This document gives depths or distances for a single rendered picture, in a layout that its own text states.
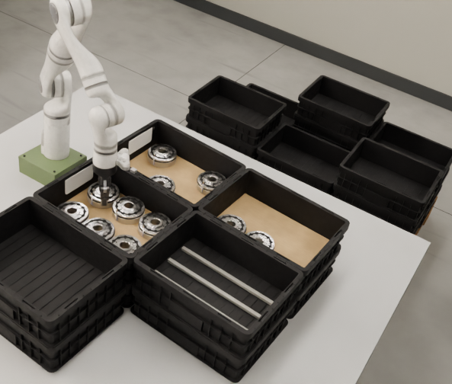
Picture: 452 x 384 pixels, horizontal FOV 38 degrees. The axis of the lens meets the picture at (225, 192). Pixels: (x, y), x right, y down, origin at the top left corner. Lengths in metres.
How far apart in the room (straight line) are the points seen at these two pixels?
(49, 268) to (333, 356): 0.87
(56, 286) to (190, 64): 3.00
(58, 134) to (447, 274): 2.09
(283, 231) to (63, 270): 0.71
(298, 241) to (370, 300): 0.31
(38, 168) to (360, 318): 1.22
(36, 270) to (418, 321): 1.89
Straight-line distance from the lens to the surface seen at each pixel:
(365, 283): 2.29
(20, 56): 4.66
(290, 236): 2.17
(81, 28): 2.04
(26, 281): 1.95
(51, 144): 2.42
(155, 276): 1.83
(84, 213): 2.10
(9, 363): 1.94
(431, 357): 3.13
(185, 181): 2.30
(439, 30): 4.74
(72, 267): 1.98
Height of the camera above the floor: 2.27
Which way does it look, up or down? 39 degrees down
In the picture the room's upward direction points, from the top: 10 degrees clockwise
